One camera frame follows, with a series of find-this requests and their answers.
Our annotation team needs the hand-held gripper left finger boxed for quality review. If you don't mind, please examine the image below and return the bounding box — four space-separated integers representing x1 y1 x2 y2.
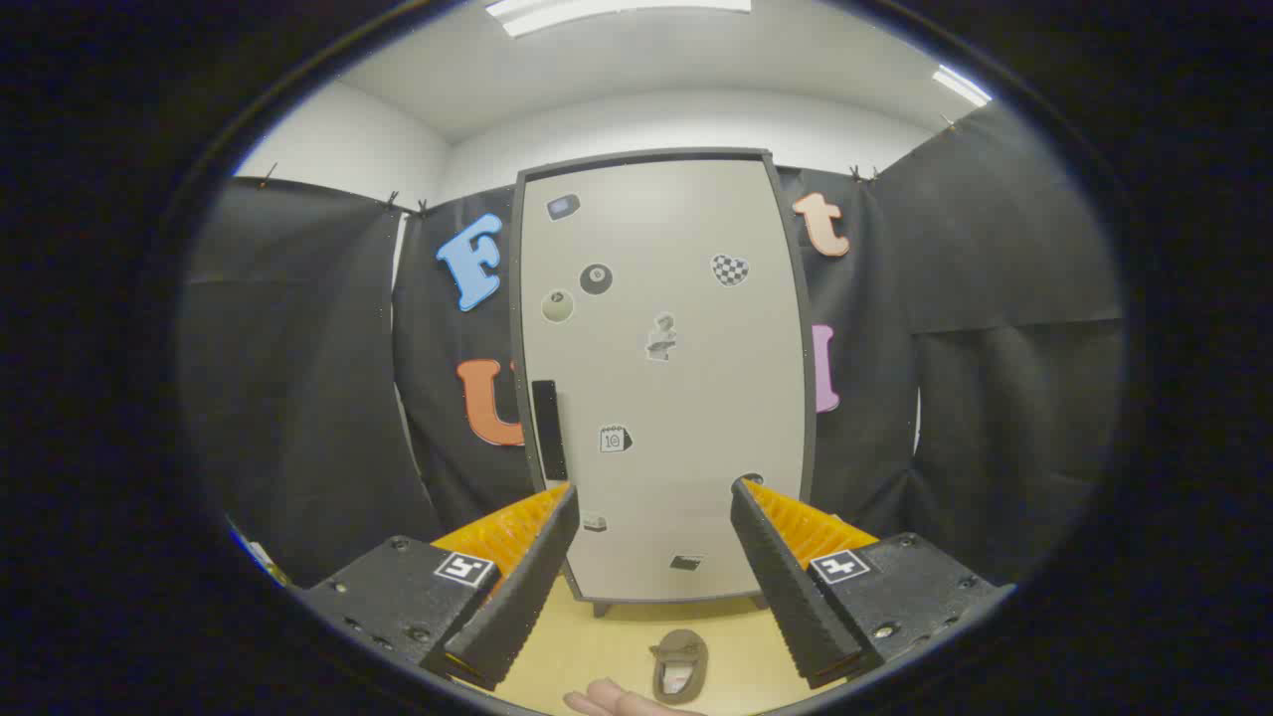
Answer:
296 482 581 691

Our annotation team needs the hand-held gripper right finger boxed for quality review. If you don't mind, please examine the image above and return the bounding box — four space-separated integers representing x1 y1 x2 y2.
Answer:
730 475 1007 689

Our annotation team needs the brown fuzzy shoe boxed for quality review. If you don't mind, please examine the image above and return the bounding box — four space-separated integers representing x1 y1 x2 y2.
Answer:
651 628 710 705

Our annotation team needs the grey shoe cabinet door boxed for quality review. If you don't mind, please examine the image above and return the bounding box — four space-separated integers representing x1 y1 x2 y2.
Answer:
518 157 808 604

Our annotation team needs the grey shoe cabinet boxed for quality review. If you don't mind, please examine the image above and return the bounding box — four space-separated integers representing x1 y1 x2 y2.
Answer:
509 147 818 619

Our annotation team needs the black backdrop cloth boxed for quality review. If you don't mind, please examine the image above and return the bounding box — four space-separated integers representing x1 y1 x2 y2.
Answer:
179 99 1125 588

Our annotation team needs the small ceiling light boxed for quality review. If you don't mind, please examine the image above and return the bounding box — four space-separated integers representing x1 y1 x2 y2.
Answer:
933 65 994 107

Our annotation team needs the long ceiling light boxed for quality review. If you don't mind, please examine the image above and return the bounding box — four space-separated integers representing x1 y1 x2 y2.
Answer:
485 0 753 38

